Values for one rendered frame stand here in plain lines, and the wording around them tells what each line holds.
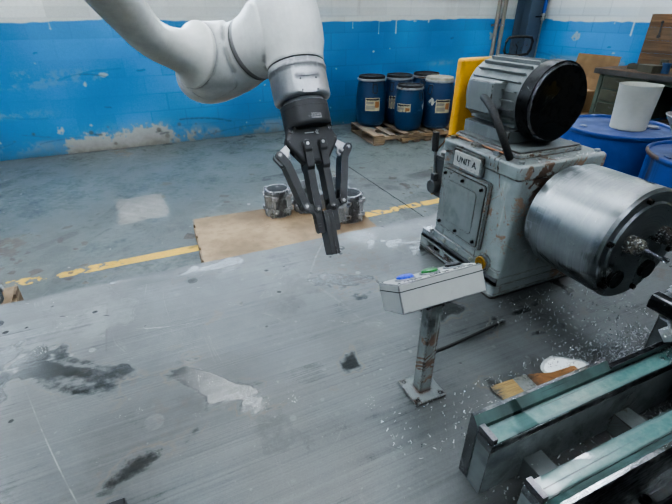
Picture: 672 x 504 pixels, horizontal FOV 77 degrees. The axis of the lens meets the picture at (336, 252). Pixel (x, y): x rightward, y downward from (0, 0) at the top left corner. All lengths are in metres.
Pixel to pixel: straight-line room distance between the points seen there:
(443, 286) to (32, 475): 0.74
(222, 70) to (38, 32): 5.09
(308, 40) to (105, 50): 5.14
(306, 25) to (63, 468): 0.81
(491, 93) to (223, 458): 0.97
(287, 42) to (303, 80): 0.06
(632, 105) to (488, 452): 2.48
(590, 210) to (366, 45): 5.73
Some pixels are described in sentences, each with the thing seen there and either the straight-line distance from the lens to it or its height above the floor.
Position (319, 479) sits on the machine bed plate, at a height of 0.80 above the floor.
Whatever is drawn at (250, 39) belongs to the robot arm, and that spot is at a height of 1.43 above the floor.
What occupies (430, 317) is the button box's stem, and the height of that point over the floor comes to 0.99.
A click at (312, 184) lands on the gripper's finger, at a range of 0.66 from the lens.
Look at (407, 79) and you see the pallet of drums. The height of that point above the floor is 0.69.
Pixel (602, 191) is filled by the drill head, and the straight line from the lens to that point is 1.02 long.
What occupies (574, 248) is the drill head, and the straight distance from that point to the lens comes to 1.00.
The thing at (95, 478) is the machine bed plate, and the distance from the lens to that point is 0.88.
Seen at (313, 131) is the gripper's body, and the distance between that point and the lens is 0.68.
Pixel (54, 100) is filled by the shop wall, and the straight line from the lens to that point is 5.87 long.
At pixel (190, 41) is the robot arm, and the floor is 1.42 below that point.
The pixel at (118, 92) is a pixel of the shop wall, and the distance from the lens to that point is 5.81.
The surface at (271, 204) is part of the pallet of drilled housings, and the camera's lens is 3.11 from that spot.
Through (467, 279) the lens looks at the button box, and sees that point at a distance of 0.76.
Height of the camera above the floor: 1.46
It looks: 30 degrees down
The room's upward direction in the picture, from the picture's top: straight up
